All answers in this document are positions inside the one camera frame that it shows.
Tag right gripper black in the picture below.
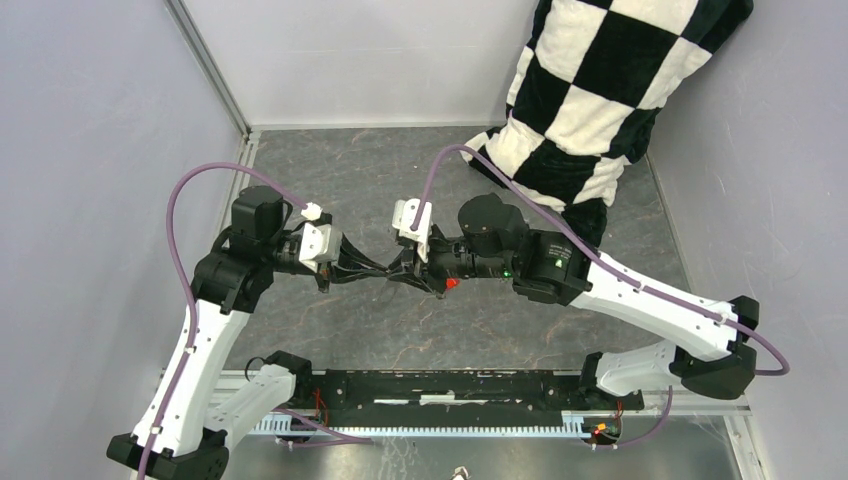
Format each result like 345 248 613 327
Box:
386 225 514 295

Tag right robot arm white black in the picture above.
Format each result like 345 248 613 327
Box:
390 194 759 408

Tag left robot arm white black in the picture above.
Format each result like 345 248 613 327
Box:
107 186 359 479

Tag black white checkered blanket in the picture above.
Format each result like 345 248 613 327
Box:
463 0 754 246

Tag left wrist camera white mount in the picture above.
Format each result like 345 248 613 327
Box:
298 202 343 273

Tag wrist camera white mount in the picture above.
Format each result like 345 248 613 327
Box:
391 198 432 262
298 202 343 273

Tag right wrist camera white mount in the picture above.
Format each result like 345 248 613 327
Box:
391 198 432 262

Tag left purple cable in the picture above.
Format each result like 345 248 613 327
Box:
135 162 313 480

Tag purple cable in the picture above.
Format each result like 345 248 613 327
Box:
410 144 791 450
135 162 313 480

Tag white toothed cable duct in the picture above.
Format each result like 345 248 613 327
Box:
248 412 621 441

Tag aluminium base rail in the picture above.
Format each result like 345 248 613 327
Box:
150 368 753 419

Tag aluminium corner frame post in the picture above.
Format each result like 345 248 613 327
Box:
164 0 252 138

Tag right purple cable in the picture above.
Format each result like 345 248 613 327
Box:
410 144 791 450

